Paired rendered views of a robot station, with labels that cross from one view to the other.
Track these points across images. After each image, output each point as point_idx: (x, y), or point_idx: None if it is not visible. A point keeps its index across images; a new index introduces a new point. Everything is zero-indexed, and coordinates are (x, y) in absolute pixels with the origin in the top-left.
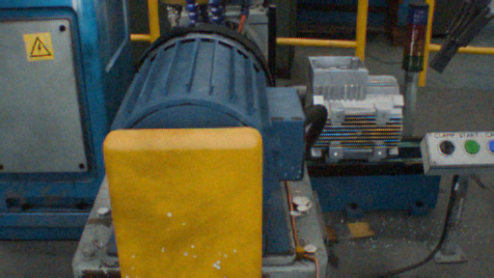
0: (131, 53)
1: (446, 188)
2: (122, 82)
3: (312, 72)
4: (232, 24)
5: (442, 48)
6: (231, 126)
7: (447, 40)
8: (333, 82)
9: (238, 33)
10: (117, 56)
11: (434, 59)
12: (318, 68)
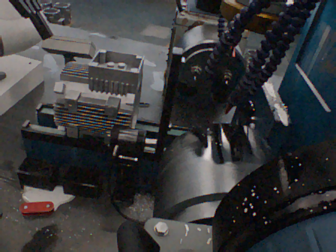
0: (323, 138)
1: (17, 147)
2: (299, 109)
3: (142, 63)
4: (223, 148)
5: (43, 19)
6: None
7: (38, 13)
8: (127, 62)
9: (211, 125)
10: (308, 84)
11: (49, 28)
12: (127, 80)
